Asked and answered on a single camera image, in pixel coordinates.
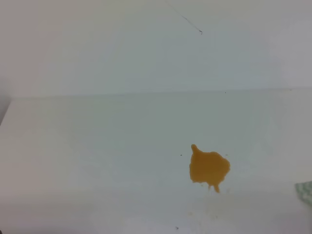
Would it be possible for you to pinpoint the green white wavy rag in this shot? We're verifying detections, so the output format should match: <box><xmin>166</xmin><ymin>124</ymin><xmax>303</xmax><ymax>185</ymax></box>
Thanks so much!
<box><xmin>294</xmin><ymin>181</ymin><xmax>312</xmax><ymax>208</ymax></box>

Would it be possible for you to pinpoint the brown coffee stain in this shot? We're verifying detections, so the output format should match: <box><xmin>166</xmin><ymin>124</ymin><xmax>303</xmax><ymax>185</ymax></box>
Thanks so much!
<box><xmin>189</xmin><ymin>144</ymin><xmax>231</xmax><ymax>193</ymax></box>

